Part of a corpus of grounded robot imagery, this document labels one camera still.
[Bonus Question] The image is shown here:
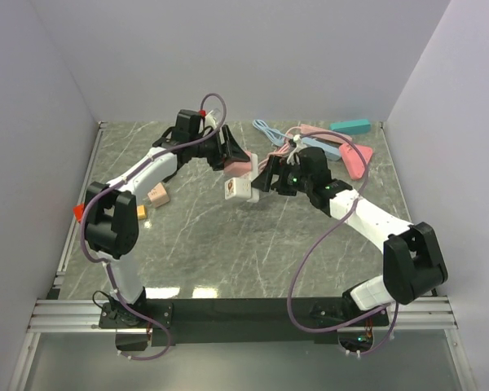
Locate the white cartoon charger plug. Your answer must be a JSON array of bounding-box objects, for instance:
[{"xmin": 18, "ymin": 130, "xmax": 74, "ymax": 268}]
[{"xmin": 224, "ymin": 177, "xmax": 253, "ymax": 202}]

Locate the light blue power strip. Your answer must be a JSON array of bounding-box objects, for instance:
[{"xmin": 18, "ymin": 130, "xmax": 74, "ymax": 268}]
[{"xmin": 253, "ymin": 119, "xmax": 341, "ymax": 161}]

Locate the pink cube socket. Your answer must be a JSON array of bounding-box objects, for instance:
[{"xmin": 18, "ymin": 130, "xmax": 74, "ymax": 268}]
[{"xmin": 223, "ymin": 152, "xmax": 258, "ymax": 178}]

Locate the teal power strip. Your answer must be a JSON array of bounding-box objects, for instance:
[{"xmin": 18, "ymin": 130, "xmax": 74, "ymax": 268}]
[{"xmin": 329, "ymin": 119, "xmax": 371, "ymax": 135}]

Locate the red cube socket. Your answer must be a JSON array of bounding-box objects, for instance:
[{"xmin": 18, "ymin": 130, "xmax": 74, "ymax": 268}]
[{"xmin": 73, "ymin": 203, "xmax": 85, "ymax": 223}]

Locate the peach cartoon charger plug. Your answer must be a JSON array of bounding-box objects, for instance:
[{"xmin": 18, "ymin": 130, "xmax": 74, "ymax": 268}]
[{"xmin": 148, "ymin": 182, "xmax": 170, "ymax": 209}]

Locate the yellow charger plug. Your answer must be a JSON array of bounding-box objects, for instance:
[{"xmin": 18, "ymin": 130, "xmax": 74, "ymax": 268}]
[{"xmin": 136, "ymin": 205, "xmax": 148, "ymax": 220}]

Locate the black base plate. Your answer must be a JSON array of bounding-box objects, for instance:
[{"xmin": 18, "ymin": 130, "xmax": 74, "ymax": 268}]
[{"xmin": 97, "ymin": 297, "xmax": 392, "ymax": 355}]

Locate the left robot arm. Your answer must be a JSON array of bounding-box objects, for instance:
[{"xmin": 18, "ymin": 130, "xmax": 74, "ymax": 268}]
[{"xmin": 80, "ymin": 109, "xmax": 250, "ymax": 327}]

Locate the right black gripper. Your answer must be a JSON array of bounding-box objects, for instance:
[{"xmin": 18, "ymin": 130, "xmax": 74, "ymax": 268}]
[{"xmin": 249, "ymin": 156, "xmax": 313, "ymax": 197}]

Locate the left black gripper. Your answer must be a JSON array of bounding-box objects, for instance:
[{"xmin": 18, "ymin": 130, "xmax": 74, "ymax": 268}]
[{"xmin": 191, "ymin": 125, "xmax": 250, "ymax": 172}]

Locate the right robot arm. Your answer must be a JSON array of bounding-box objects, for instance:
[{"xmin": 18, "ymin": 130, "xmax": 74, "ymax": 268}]
[{"xmin": 252, "ymin": 147, "xmax": 448, "ymax": 325}]

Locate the white triangular power strip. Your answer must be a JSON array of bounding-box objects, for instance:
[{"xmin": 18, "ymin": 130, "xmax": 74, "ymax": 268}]
[{"xmin": 244, "ymin": 179, "xmax": 259, "ymax": 204}]

